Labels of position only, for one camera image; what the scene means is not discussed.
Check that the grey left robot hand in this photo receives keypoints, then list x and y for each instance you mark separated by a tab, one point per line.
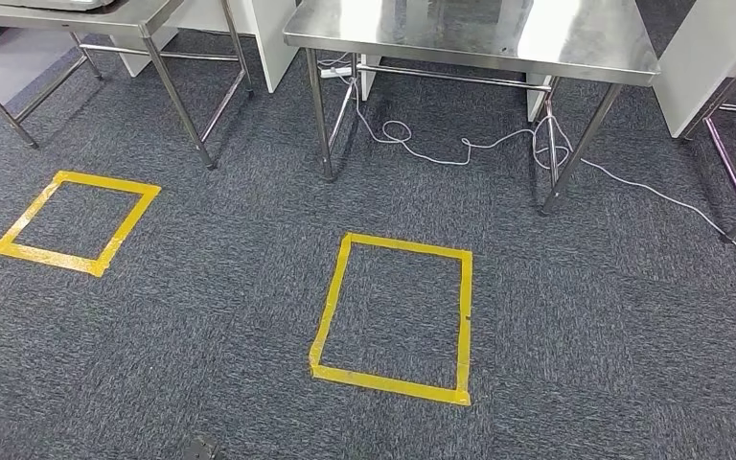
200	449

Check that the stainless steel workbench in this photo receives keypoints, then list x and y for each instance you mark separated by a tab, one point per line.
469	32

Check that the yellow floor tape square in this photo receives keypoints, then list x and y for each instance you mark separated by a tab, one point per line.
108	181
406	244

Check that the white power strip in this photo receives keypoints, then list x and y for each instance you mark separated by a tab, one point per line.
336	72

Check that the stainless steel table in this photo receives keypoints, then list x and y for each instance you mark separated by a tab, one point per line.
88	14

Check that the grey metal tray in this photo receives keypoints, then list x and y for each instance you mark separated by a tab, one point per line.
38	3

